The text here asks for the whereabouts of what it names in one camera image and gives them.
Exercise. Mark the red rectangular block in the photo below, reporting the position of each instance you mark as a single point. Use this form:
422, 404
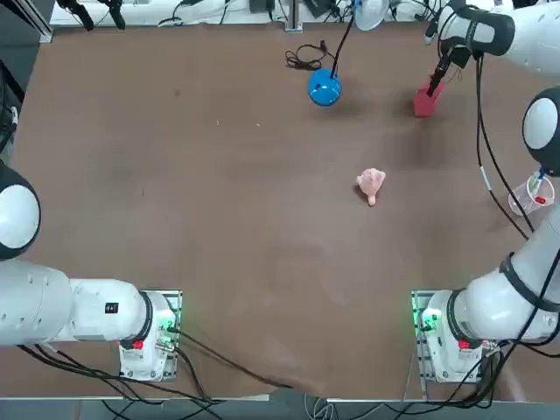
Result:
423, 104

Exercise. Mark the pink plush pig toy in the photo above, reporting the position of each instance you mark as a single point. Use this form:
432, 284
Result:
371, 184

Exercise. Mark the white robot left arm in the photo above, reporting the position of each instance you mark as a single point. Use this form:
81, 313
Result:
26, 306

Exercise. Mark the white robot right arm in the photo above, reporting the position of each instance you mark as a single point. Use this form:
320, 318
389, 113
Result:
490, 306

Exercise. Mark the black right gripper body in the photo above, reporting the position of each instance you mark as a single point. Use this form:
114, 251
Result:
459, 54

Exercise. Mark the aluminium frame profile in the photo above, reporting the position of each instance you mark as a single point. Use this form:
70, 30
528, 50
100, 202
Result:
39, 26

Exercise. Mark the clear pink pen cup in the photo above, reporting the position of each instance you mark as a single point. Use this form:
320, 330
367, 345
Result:
520, 199

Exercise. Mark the aluminium camera post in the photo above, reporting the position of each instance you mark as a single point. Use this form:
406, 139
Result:
293, 17

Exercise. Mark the black tripod leg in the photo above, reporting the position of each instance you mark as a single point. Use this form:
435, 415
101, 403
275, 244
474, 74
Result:
114, 13
83, 13

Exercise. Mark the blue desk lamp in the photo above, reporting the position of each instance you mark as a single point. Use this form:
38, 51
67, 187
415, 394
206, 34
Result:
324, 87

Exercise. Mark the blue and white pen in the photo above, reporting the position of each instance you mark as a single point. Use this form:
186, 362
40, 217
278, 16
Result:
541, 174

